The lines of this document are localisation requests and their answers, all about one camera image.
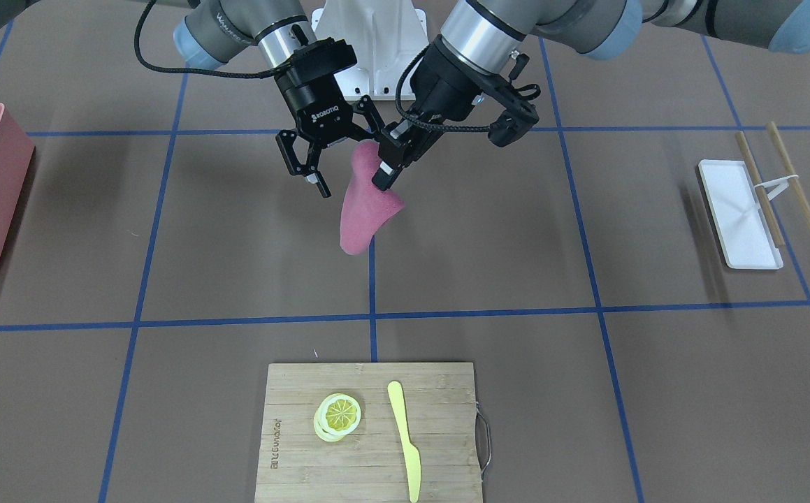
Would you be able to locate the white rack bracket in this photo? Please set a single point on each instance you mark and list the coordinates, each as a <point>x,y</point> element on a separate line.
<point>769,190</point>

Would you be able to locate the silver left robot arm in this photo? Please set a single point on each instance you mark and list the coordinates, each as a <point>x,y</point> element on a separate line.
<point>488,34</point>

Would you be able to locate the wooden rack stick near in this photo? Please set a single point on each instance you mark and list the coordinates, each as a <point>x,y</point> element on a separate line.
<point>764,204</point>

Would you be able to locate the magenta wiping cloth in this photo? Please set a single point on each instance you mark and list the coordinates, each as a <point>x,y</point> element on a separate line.
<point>365,209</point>

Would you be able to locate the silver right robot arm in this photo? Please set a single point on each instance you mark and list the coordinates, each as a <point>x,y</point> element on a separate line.
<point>255,40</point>

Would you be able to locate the bamboo cutting board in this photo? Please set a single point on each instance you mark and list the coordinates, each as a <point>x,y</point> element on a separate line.
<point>368,464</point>

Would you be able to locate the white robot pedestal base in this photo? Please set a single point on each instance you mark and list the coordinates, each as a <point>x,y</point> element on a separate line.
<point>386,36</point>

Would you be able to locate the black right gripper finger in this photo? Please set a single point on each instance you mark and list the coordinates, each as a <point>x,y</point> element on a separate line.
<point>364,107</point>
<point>309,169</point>

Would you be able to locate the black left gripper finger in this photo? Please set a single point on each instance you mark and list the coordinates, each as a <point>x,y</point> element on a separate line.
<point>398,156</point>
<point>385,176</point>

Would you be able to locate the wooden rack stick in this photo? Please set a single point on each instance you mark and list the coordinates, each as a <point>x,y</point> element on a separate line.
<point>764,204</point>
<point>788,165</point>

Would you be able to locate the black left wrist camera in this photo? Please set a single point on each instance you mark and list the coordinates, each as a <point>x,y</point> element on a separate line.
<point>519,114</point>

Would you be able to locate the white rectangular tray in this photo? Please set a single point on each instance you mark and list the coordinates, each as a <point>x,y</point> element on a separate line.
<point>745,241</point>

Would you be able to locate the yellow plastic knife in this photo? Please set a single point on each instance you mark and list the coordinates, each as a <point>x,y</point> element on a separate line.
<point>411,454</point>

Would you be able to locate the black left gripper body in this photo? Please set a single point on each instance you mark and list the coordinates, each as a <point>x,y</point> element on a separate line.
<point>444,84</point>

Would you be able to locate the wooden rack stick far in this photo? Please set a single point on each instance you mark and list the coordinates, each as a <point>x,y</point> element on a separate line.
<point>788,165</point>

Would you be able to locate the yellow lemon slice toy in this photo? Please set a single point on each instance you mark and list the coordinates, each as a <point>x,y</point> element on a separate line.
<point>336,417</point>

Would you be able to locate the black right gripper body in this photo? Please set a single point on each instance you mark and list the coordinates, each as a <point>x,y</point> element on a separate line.
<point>310,105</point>

